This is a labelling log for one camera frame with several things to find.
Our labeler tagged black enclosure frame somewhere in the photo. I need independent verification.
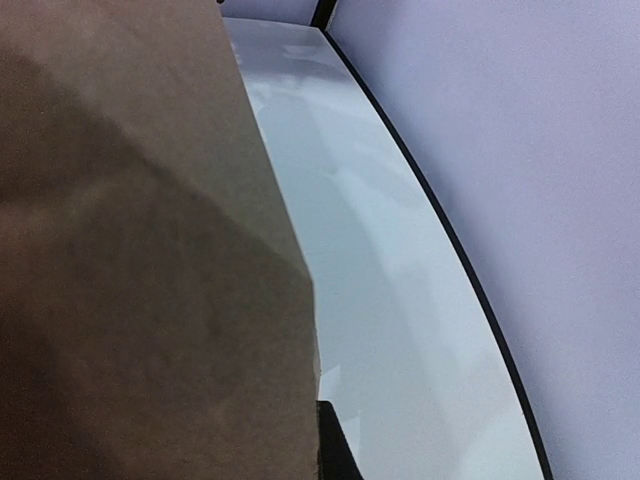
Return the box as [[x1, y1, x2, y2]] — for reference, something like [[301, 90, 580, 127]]
[[309, 0, 554, 480]]

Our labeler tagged brown cardboard paper box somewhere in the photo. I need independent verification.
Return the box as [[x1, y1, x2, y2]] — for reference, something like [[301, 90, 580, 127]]
[[1, 1, 319, 479]]

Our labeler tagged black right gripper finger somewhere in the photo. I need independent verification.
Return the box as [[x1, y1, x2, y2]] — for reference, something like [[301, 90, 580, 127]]
[[316, 400, 361, 480]]

